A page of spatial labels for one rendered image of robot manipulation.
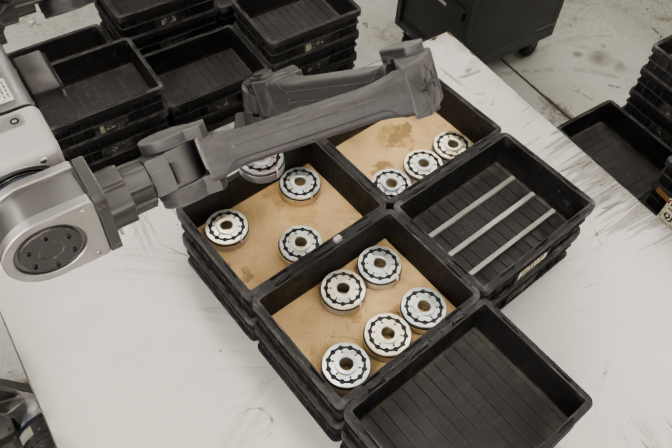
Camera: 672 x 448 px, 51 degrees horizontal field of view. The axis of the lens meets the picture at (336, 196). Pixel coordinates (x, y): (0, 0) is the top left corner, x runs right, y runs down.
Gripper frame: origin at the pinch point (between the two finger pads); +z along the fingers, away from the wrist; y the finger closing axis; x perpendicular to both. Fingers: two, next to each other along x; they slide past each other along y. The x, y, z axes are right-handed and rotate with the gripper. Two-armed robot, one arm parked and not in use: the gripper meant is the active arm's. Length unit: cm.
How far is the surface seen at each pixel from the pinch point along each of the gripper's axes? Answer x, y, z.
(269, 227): 3.2, -1.4, 22.4
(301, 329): 30.0, -10.7, 23.7
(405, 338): 33, -33, 21
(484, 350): 33, -51, 25
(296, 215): -0.8, -7.7, 22.2
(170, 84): -93, 45, 62
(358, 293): 22.3, -23.0, 20.4
